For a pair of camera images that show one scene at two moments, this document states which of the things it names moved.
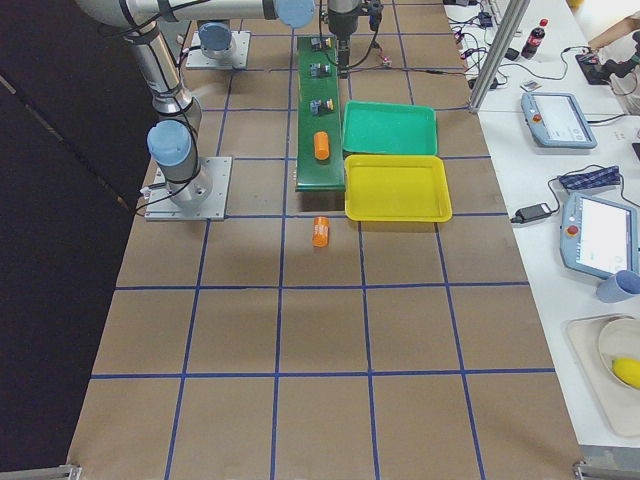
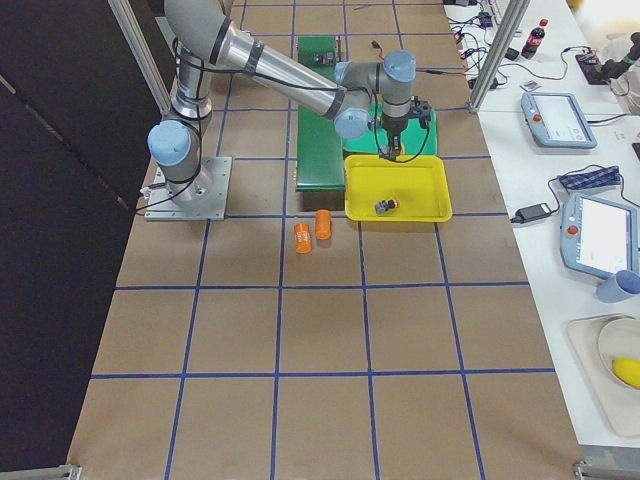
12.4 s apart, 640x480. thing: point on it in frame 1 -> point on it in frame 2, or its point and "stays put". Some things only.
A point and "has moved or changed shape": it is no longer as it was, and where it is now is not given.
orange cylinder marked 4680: [320, 232] -> [303, 239]
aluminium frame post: [499, 56] stays put
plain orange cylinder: [321, 145] -> [323, 224]
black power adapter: [531, 213] stays put
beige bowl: [620, 338] stays put
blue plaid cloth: [596, 178] stays put
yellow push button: [317, 106] has moved or changed shape
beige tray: [620, 402] stays put
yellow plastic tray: [396, 188] stays put
